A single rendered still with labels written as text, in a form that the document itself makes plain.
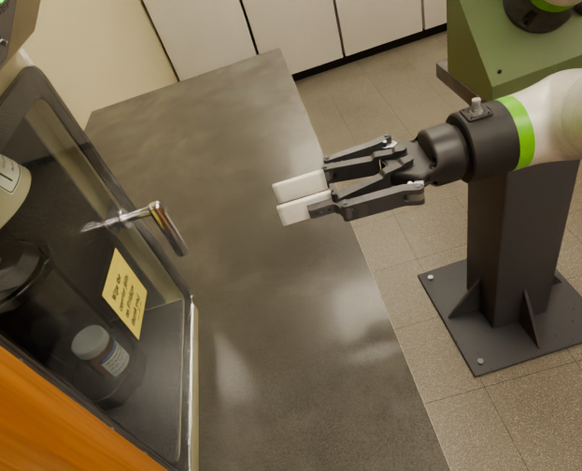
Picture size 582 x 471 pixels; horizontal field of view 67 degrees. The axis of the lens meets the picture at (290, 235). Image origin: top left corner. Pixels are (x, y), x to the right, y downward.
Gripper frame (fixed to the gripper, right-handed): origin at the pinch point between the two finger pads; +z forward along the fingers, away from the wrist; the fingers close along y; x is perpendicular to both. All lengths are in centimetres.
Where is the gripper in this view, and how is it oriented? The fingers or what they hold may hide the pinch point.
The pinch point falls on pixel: (301, 197)
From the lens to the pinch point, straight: 57.3
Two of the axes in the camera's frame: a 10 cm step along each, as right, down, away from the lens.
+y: 1.5, 6.5, -7.4
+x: 2.6, 7.0, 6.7
